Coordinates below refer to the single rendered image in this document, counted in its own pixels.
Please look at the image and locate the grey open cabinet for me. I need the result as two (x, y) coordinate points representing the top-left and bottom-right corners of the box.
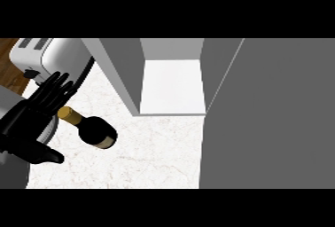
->
(80, 37), (247, 117)

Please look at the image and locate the black power cable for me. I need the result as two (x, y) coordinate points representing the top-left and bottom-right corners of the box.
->
(70, 55), (98, 91)

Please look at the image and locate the white toaster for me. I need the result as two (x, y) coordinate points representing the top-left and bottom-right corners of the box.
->
(9, 37), (96, 87)

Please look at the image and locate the dark grey cabinet door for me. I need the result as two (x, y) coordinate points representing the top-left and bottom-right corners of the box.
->
(198, 37), (335, 190)

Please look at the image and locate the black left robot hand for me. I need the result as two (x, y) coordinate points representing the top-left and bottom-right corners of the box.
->
(0, 71), (80, 165)

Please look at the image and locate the dark wine bottle gold cap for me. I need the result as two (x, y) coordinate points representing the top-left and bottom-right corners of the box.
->
(57, 106), (120, 150)

